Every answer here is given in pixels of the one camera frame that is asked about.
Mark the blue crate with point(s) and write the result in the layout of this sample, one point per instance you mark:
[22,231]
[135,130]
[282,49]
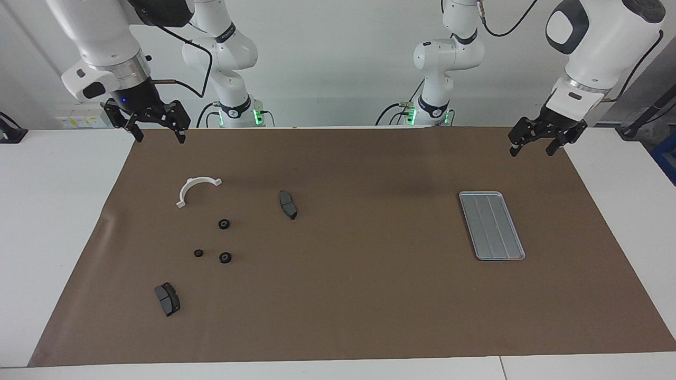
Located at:
[666,158]

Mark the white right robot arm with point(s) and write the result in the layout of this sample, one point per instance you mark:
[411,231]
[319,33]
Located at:
[100,31]

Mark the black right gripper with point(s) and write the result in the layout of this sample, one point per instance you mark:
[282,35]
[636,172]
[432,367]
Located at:
[140,100]

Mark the white curved plastic bracket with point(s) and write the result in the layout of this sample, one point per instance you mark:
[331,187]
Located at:
[186,189]

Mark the long grey brake pad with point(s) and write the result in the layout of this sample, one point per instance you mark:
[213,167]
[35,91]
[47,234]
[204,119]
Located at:
[288,205]

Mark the silver metal tray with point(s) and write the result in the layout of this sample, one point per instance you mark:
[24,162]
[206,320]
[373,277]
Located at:
[491,227]

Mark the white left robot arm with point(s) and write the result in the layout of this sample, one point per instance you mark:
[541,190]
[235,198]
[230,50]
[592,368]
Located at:
[602,47]

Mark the black clamp mount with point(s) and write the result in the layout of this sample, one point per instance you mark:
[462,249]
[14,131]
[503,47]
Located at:
[10,134]

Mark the short grey brake pad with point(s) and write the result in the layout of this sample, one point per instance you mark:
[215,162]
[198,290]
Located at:
[168,300]

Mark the white wall socket box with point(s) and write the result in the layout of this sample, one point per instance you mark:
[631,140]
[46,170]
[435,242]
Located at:
[79,113]

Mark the brown paper table mat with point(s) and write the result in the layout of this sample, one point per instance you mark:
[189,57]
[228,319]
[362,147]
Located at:
[343,290]

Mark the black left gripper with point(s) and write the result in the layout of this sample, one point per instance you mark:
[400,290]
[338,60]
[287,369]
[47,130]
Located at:
[554,122]

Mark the black stand pole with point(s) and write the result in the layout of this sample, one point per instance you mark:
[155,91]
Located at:
[649,113]

